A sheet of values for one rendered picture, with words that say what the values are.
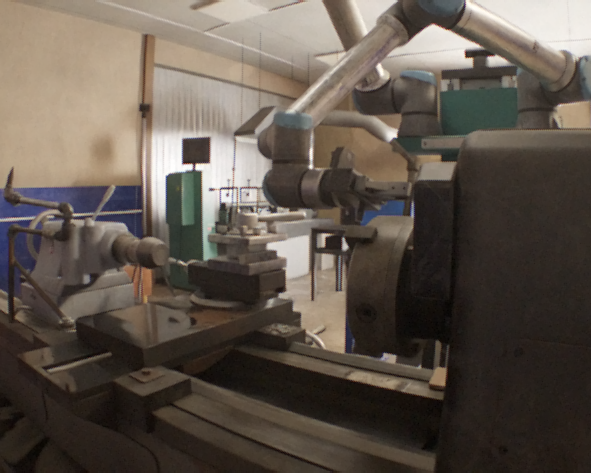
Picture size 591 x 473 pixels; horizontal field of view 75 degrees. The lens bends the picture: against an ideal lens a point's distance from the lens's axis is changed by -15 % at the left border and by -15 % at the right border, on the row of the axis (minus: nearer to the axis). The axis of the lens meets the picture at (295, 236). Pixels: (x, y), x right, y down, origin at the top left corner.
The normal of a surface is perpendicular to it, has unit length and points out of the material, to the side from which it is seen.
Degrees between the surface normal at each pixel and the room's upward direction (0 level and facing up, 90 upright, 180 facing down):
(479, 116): 90
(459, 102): 90
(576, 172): 90
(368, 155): 90
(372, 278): 75
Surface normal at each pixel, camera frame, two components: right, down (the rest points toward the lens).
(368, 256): -0.48, -0.46
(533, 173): -0.58, 0.08
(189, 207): 0.82, 0.06
